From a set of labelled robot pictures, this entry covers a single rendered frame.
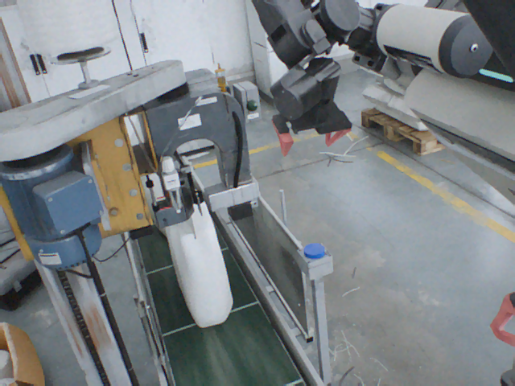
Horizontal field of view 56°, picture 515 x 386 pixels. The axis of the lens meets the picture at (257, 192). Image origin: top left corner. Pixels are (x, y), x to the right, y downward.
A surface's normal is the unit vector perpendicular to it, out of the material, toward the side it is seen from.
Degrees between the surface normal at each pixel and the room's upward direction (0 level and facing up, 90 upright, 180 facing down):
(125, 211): 90
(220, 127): 90
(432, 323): 0
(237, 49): 90
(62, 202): 90
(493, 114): 40
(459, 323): 0
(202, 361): 0
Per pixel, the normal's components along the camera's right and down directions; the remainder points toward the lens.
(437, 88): -0.70, -0.49
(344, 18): 0.48, -0.20
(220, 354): -0.13, -0.87
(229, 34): 0.34, 0.41
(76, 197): 0.70, 0.26
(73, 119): 0.85, 0.15
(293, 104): -0.66, 0.56
